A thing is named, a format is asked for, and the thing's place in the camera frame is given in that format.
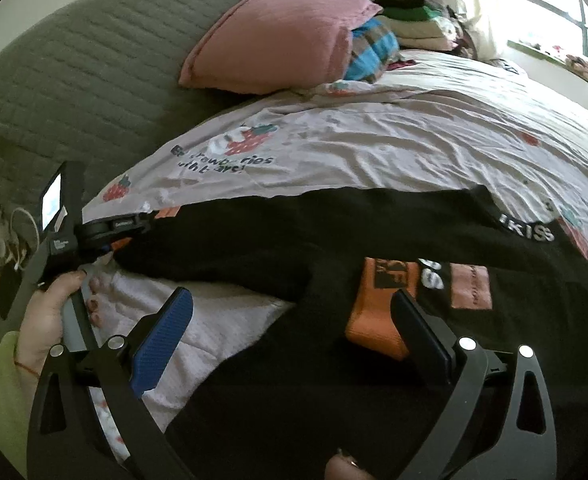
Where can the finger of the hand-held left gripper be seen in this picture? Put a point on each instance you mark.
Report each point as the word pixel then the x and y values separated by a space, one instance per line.
pixel 126 222

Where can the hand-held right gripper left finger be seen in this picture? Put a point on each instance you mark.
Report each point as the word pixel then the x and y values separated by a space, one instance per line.
pixel 164 340

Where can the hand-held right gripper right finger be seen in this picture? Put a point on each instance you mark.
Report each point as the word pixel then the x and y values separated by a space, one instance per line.
pixel 418 325

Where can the black pants with orange patches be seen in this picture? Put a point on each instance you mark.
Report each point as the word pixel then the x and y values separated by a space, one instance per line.
pixel 274 240

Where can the person's left forearm green sleeve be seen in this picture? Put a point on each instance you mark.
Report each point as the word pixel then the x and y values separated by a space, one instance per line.
pixel 1 400

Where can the dark clothes heap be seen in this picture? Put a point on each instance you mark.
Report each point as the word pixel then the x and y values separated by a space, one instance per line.
pixel 466 35

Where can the stack of folded clothes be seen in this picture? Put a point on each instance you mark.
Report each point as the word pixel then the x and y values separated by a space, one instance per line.
pixel 413 25

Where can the person's left hand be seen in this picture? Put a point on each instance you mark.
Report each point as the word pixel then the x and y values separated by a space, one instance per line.
pixel 44 320

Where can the person's right hand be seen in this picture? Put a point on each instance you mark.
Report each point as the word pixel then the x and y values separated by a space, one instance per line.
pixel 345 467

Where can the strawberry printed bedsheet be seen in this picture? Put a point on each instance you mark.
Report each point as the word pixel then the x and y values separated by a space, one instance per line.
pixel 398 150

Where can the pink pillow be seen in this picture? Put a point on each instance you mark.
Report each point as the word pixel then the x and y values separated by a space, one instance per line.
pixel 274 35

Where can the blue striped cloth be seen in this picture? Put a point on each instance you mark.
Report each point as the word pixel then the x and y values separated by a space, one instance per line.
pixel 371 47

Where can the assorted small ornaments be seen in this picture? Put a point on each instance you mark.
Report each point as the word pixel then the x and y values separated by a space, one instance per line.
pixel 573 60

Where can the cream curtain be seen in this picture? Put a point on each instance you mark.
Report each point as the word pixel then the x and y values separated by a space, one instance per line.
pixel 478 0

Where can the window with dark frame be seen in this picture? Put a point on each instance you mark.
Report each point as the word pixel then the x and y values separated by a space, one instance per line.
pixel 548 0

